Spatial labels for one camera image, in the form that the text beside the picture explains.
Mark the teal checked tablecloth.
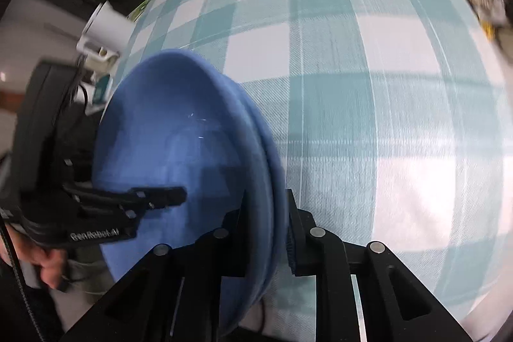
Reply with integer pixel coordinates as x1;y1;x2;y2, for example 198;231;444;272
108;0;513;338

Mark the person's left hand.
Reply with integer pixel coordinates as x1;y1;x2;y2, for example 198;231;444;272
28;246;68;290

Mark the thick black cable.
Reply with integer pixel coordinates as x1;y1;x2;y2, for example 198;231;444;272
0;224;45;342

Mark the teal lidded container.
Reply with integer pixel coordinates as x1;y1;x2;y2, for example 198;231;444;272
94;75;111;102

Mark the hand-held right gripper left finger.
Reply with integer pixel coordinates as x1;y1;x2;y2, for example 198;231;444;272
58;202;248;342

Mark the white electric kettle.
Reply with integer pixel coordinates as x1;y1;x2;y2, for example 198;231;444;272
76;1;135;64

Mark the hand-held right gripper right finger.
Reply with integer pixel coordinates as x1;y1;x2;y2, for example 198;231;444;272
284;189;474;342

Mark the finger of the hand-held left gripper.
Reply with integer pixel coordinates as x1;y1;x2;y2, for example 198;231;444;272
62;185;188;220

